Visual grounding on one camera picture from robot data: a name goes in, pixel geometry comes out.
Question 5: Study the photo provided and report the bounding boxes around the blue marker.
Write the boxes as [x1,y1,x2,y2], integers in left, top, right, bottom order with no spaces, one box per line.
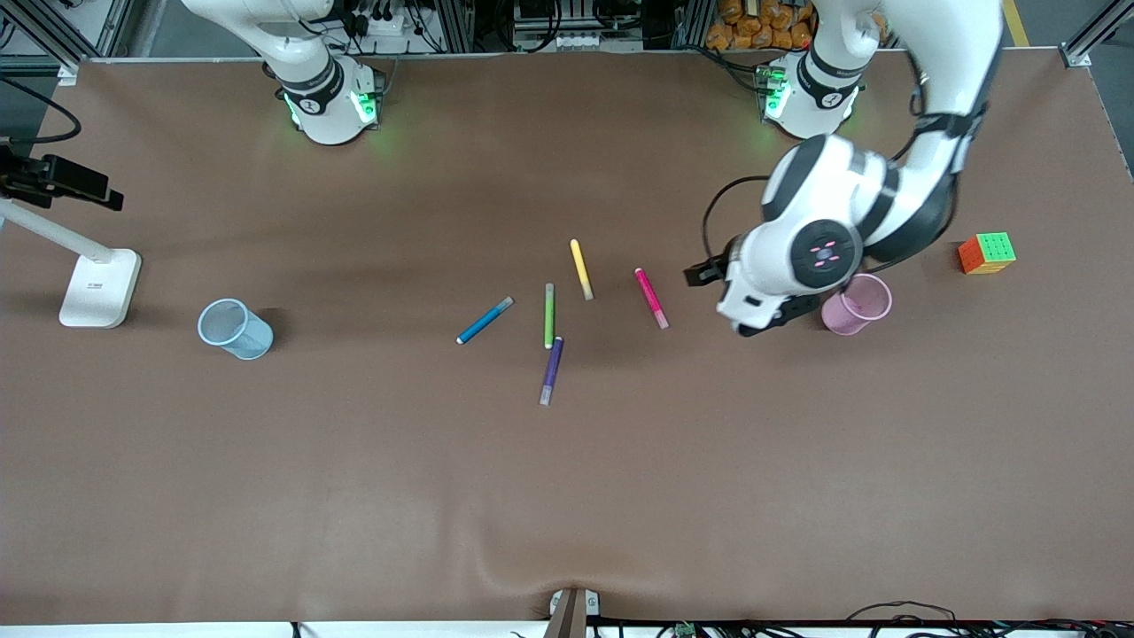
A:
[455,296,515,346]

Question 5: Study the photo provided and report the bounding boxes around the blue mesh cup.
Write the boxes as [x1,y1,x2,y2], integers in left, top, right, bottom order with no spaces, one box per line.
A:
[197,298,275,361]

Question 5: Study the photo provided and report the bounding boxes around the purple marker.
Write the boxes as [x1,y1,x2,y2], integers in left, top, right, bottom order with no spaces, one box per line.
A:
[539,336,565,407]

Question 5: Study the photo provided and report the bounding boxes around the orange snack packets pile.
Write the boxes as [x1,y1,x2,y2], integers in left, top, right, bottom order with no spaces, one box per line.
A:
[706,0,820,51]

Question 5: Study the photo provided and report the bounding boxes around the aluminium frame post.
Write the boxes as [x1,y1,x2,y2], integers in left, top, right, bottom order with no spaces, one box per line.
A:
[0,0,82,87]
[1059,0,1134,68]

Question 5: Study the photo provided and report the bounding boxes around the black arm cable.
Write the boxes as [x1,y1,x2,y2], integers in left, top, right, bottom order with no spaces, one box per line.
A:
[0,78,82,144]
[703,175,772,262]

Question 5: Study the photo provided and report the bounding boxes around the colourful puzzle cube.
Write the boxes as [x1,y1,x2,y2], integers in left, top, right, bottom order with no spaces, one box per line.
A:
[958,232,1017,276]

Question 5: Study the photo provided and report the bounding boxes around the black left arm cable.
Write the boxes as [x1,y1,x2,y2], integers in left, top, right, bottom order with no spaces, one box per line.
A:
[703,175,772,262]

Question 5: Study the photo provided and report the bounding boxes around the pink marker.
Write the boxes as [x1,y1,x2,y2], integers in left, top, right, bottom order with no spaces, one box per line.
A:
[633,268,671,331]

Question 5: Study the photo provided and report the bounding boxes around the pink mesh cup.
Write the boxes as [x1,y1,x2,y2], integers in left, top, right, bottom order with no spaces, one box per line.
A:
[820,273,893,337]

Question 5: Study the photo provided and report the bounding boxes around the yellow marker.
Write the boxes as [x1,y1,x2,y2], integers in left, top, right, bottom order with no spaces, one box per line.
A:
[570,238,595,301]

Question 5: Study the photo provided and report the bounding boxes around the black cables bundle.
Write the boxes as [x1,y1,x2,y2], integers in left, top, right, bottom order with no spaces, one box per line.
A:
[611,601,1134,638]

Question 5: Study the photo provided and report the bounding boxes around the white desk stand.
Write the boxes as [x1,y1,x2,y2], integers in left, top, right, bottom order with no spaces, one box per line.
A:
[0,197,142,330]

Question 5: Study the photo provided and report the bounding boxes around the white power strip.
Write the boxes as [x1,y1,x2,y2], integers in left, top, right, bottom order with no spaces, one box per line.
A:
[350,11,435,41]

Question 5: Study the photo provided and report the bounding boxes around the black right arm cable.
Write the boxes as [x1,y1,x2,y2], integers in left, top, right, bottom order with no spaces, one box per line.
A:
[0,78,82,144]

